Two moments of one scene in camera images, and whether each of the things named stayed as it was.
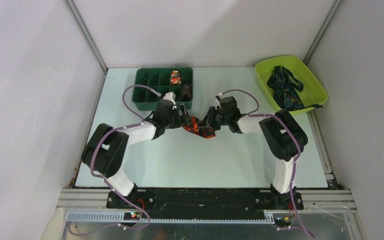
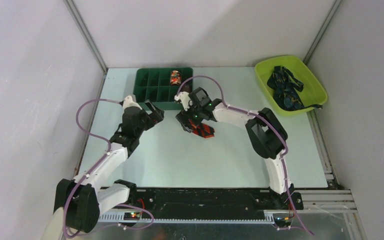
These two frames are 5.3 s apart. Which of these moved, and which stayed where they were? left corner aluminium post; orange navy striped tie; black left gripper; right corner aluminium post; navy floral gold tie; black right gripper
Moved: black left gripper; black right gripper
Stayed: navy floral gold tie; left corner aluminium post; orange navy striped tie; right corner aluminium post
